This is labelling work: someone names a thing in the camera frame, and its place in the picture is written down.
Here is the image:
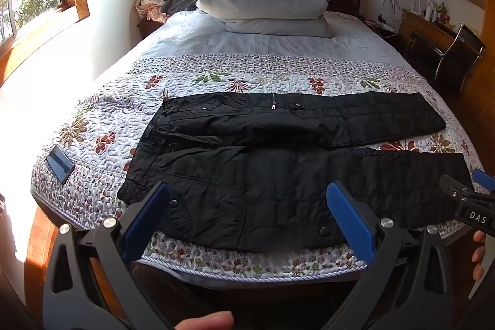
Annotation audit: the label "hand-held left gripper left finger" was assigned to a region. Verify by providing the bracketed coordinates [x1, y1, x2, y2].
[42, 182, 173, 330]

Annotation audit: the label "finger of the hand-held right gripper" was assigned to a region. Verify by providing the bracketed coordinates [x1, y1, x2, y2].
[438, 174, 471, 200]
[471, 168, 495, 195]

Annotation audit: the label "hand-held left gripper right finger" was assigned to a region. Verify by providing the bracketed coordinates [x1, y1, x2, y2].
[326, 181, 455, 330]

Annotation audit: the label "black pants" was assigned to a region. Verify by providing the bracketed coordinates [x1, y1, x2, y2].
[117, 91, 474, 253]

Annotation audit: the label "person's right hand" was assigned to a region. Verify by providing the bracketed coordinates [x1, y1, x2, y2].
[472, 230, 487, 282]

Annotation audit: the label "person's left hand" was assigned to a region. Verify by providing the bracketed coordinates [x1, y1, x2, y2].
[172, 311, 235, 330]

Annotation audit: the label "dark smartphone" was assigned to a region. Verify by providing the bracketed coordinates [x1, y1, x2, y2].
[45, 144, 76, 184]

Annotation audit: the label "black metal chair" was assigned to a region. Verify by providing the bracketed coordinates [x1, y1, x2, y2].
[410, 23, 486, 92]

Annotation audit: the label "wooden desk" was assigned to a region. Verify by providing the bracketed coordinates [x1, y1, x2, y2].
[398, 9, 485, 83]

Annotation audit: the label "floral quilted bedspread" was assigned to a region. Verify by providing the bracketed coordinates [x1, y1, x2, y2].
[31, 10, 486, 278]

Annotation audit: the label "dark bedside table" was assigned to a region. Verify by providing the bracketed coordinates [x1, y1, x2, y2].
[363, 15, 400, 42]

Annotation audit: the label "white pillow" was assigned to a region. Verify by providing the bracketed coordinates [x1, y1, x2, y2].
[220, 14, 335, 39]

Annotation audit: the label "large wooden side window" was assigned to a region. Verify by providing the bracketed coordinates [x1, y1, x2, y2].
[0, 0, 91, 83]

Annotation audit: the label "wooden bed frame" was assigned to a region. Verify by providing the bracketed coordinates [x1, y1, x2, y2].
[24, 199, 132, 320]

